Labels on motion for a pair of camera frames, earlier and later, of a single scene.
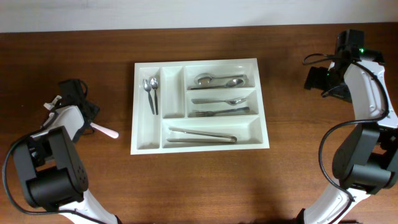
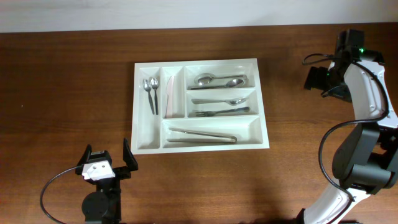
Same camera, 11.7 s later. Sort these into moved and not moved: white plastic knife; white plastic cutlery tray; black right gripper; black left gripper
Moved: white plastic knife; black left gripper
Not moved: black right gripper; white plastic cutlery tray
